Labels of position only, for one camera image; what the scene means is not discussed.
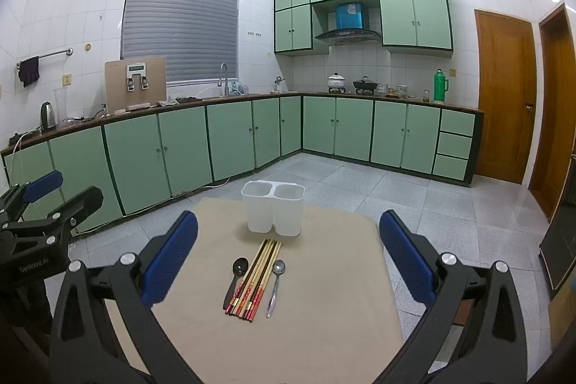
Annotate clear glass pitcher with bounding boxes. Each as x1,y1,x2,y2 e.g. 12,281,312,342
54,87,69,126

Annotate green upper wall cabinets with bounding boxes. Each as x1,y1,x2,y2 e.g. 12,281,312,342
274,0,454,60

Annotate brown cardboard board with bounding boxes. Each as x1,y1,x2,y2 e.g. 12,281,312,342
105,57,167,115

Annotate green thermos flask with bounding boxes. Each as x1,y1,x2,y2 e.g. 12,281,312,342
433,69,450,103

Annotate black range hood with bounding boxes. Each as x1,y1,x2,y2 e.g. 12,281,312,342
314,28,382,46

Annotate grey window blind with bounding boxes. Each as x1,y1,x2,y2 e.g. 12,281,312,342
121,0,239,85

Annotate metal towel rail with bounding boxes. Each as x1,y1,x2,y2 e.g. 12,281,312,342
16,48,73,67

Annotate dark hanging towel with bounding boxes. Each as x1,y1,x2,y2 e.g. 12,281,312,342
18,57,40,88

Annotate black wok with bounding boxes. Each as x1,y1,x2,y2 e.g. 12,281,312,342
352,76,379,93

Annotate black cabinet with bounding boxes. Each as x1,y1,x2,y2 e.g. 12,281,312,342
539,154,576,290

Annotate green lower kitchen cabinets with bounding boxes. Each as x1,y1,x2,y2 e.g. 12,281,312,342
0,94,486,234

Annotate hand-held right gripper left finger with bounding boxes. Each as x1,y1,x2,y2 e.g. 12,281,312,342
49,211,199,384

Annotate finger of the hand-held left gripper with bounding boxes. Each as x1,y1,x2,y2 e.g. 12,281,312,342
2,186,105,237
0,170,64,228

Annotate silver metal spoon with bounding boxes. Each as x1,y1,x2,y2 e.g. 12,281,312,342
266,259,287,319

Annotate bundle of wooden chopsticks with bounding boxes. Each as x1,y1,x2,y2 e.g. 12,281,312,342
225,239,283,320

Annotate plain wooden door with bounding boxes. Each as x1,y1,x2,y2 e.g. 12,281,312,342
528,4,576,223

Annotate beige table mat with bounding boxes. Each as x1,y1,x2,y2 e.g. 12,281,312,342
104,197,404,384

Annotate wooden door with handle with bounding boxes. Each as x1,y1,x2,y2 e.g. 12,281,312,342
474,8,538,185

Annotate white two-compartment utensil holder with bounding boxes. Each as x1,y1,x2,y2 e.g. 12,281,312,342
240,181,305,237

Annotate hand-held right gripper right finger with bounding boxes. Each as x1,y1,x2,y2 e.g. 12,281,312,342
371,209,529,384

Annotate brown kitchen countertop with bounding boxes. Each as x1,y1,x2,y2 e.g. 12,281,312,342
0,89,486,157

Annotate steel electric kettle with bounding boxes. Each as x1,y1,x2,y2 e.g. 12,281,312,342
40,102,58,131

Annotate blue hood chimney cover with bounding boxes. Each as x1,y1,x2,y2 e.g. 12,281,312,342
335,3,366,30

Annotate white device on board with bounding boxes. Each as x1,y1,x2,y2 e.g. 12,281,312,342
125,62,150,92

